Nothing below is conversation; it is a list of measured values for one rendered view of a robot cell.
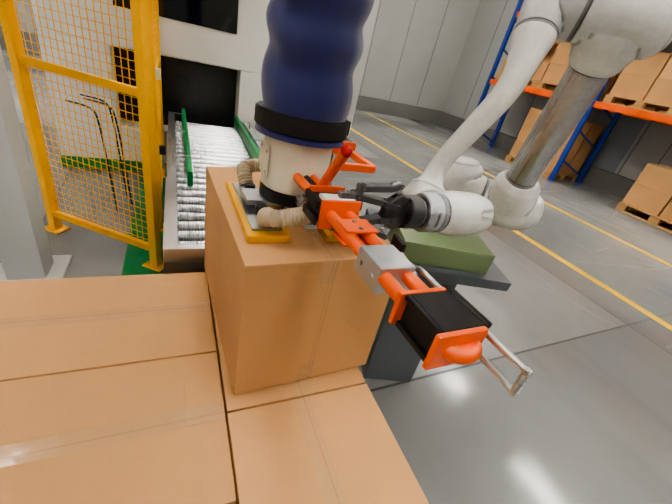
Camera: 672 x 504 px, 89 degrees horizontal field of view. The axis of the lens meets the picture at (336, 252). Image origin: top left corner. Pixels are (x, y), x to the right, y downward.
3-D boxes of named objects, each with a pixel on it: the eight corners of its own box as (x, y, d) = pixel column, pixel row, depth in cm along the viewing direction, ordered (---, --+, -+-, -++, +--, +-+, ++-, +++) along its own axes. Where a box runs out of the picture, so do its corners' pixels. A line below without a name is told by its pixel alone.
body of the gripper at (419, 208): (433, 201, 72) (396, 199, 68) (419, 236, 76) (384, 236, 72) (414, 187, 77) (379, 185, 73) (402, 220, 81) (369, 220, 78)
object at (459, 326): (387, 321, 44) (398, 290, 42) (431, 314, 48) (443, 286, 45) (424, 371, 38) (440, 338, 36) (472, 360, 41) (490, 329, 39)
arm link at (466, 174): (428, 197, 147) (448, 147, 135) (469, 212, 142) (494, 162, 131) (421, 209, 134) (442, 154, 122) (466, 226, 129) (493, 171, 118)
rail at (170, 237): (168, 133, 312) (167, 111, 303) (175, 133, 314) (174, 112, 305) (163, 288, 136) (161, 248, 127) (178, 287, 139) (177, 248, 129)
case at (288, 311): (204, 265, 131) (206, 165, 112) (300, 259, 150) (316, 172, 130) (233, 396, 87) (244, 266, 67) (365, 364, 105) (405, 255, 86)
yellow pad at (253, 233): (225, 186, 101) (226, 170, 98) (259, 188, 105) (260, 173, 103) (246, 244, 75) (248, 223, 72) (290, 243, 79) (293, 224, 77)
